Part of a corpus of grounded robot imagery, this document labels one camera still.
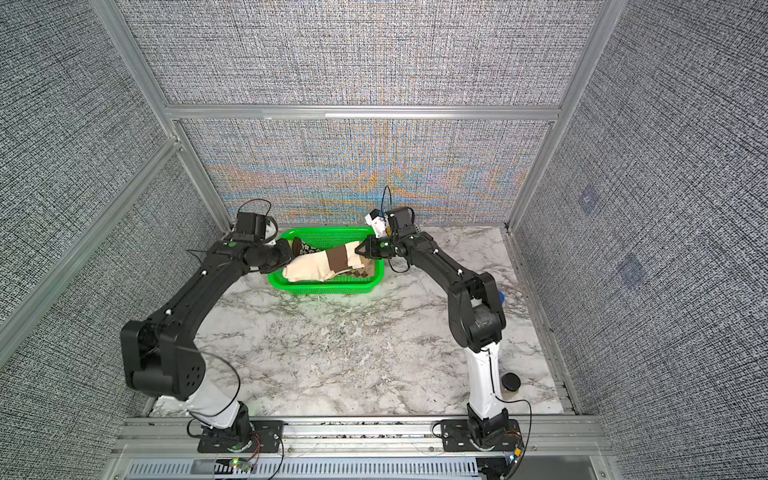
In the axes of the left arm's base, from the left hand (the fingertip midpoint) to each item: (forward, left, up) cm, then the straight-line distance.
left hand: (300, 250), depth 87 cm
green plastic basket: (+18, -4, -14) cm, 23 cm away
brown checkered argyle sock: (+4, -17, -18) cm, 25 cm away
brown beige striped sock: (-3, -5, -4) cm, 7 cm away
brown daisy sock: (+9, +3, -10) cm, 14 cm away
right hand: (+3, -16, -1) cm, 16 cm away
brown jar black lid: (-36, -54, -9) cm, 66 cm away
